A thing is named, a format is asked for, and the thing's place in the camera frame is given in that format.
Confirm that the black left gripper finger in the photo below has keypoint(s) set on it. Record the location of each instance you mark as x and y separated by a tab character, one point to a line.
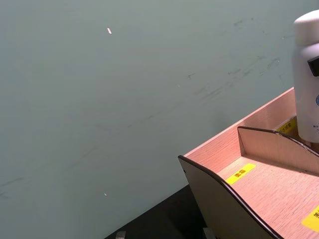
314	66

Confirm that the white plastic bottle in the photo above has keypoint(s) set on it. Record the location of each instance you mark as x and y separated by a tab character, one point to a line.
302	104

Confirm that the yellow label with black print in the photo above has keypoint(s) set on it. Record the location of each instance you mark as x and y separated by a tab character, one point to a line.
287	127
240	173
312	220

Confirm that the light wooden tiered organizer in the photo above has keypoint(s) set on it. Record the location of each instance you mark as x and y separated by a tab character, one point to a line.
261	199

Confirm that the small grey metal piece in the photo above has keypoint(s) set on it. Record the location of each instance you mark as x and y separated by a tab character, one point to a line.
120	235

